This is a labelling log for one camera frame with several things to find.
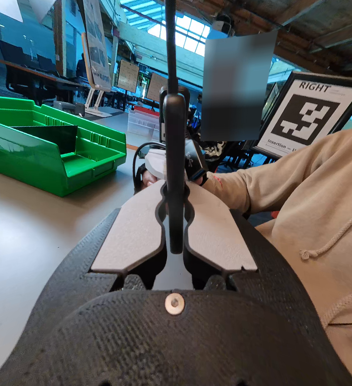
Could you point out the instruction board on stand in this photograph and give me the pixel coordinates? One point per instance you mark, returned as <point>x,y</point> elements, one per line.
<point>96,45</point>

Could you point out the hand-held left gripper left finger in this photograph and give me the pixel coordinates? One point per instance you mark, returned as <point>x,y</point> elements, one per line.
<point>130,235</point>

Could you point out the green plastic bin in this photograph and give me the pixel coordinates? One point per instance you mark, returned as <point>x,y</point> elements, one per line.
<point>43,169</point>

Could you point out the black divider of green bin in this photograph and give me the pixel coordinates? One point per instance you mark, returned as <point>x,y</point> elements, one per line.
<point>52,137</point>

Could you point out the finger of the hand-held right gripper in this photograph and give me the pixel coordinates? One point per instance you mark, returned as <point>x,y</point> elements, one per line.
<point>156,162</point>

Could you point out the person's right hand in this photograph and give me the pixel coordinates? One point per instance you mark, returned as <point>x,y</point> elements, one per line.
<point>150,179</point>

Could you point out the grey device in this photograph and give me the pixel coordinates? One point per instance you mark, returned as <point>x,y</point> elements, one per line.
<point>70,108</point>

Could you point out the person's right forearm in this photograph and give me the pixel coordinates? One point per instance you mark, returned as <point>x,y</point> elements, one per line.
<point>284,169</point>

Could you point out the clear plastic organizer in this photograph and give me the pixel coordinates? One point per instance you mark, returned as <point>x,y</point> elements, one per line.
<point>142,123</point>

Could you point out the large framed marker sign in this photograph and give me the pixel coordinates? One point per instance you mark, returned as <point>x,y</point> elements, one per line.
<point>308,117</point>

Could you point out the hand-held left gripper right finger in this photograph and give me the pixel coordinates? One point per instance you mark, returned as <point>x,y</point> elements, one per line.
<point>218,235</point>

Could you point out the notice board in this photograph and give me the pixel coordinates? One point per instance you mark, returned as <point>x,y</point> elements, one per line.
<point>128,75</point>
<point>156,87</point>

